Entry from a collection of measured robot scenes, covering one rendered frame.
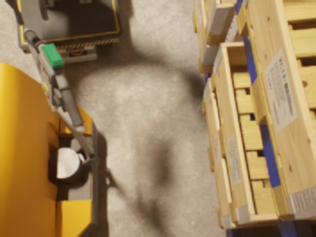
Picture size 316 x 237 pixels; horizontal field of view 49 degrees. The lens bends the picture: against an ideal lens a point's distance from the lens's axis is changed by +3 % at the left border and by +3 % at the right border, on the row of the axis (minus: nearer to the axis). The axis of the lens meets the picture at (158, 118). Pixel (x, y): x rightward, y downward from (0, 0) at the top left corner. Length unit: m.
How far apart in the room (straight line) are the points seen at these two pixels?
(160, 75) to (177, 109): 0.31
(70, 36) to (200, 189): 1.38
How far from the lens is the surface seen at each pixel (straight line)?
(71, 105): 1.10
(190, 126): 2.48
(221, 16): 1.83
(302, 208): 1.03
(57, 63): 1.09
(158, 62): 2.69
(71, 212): 2.03
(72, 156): 2.00
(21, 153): 1.72
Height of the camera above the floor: 2.33
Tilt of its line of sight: 70 degrees down
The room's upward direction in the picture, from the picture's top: 2 degrees clockwise
